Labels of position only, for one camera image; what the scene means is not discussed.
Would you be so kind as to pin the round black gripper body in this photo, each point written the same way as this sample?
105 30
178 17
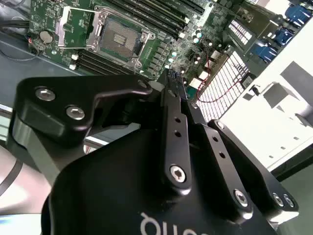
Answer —
110 191

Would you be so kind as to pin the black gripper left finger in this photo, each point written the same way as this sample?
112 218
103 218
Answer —
49 110

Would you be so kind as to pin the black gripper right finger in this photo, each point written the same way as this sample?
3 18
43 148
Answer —
234 176

